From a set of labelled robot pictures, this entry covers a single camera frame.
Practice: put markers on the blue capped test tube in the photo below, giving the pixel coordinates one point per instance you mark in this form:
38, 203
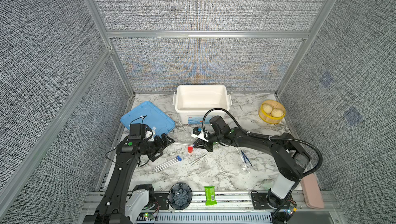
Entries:
183, 144
167, 164

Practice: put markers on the small clear glass dish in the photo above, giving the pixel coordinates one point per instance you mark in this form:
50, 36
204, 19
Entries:
245, 169

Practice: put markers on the steamed bun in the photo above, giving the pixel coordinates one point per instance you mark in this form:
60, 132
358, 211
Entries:
277, 113
267, 108

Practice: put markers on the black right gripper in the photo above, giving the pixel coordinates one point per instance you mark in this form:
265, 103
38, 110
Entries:
203, 144

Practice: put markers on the left steamed bun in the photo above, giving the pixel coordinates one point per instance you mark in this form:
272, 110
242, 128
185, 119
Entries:
267, 108

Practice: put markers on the clear test tube rack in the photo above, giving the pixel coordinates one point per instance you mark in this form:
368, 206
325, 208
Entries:
182, 129

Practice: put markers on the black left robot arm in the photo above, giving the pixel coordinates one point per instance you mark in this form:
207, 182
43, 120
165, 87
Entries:
112, 208

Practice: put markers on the blue plastic bin lid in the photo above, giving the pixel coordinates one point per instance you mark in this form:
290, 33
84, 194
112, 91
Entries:
149, 114

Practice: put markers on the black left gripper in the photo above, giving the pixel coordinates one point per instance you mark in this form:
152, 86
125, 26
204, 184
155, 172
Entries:
164, 137

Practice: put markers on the white plastic storage bin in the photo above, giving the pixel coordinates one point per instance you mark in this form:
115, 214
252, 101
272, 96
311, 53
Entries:
192, 102

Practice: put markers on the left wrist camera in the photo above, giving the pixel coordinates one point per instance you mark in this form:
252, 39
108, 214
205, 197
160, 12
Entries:
137, 131

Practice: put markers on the right steamed bun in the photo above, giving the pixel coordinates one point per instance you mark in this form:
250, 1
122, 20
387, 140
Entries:
277, 113

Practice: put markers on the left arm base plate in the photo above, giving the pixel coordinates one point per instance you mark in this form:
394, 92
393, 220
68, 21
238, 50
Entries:
160, 201

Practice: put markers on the bamboo steamer basket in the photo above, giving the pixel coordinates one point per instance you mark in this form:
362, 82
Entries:
267, 117

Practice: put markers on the metal tweezers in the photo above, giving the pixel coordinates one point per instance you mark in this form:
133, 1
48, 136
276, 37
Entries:
197, 160

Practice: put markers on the pink pouch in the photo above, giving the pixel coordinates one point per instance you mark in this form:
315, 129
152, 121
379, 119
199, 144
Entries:
311, 192

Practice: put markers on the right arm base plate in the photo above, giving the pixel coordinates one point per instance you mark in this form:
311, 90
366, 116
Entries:
260, 201

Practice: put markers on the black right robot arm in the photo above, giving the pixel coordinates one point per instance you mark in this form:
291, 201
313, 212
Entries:
294, 158

